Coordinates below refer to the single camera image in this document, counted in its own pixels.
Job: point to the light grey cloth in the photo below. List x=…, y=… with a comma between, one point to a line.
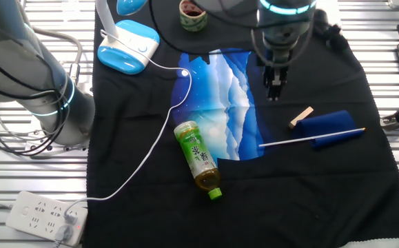
x=375, y=244

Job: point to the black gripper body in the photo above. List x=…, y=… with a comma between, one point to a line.
x=276, y=69

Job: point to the grey power plug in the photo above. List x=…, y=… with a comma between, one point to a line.
x=63, y=236

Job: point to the blue and white desk lamp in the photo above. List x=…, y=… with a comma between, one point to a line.
x=130, y=51

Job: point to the white power strip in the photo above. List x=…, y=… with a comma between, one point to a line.
x=30, y=213

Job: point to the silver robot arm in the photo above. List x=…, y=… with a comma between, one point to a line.
x=20, y=51

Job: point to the blue mountain print sheet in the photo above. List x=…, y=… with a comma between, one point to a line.
x=220, y=103

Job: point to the green tea bottle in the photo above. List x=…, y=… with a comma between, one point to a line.
x=195, y=155

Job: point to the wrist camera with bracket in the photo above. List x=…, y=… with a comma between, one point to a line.
x=326, y=31

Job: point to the blue flag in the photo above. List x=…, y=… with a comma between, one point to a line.
x=326, y=125

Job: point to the black cloth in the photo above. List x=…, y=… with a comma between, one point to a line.
x=288, y=206

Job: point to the small wooden block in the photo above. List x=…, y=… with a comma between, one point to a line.
x=302, y=116

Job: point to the tape roll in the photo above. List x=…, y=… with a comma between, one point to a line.
x=192, y=24

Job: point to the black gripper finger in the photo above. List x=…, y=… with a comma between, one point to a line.
x=276, y=89

